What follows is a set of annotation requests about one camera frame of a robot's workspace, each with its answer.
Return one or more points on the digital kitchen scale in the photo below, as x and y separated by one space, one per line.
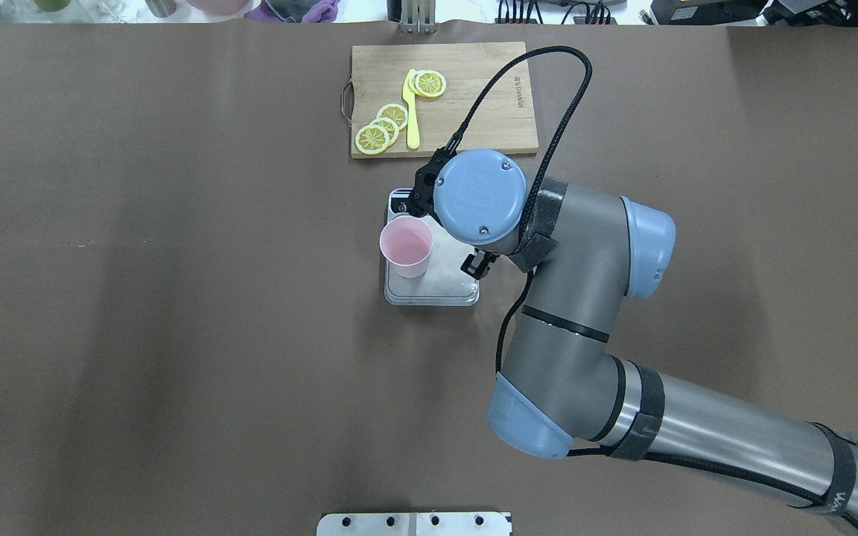
443 285

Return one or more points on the wooden cutting board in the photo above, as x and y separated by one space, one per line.
505 121

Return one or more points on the yellow plastic knife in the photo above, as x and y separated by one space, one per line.
409 97

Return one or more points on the pink plastic cup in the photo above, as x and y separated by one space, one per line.
406 242

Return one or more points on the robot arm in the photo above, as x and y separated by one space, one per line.
573 379

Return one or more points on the lemon slice upper of three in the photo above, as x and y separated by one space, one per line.
396 112

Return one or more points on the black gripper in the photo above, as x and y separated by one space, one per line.
475 264

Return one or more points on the purple grey cloth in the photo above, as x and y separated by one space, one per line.
294 12

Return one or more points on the aluminium frame post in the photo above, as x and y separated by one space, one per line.
418 17

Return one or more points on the lemon slice near knife tip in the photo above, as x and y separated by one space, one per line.
428 83

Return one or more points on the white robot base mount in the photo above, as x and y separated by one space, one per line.
417 523

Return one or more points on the lemon slice middle of three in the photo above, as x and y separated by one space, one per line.
390 127

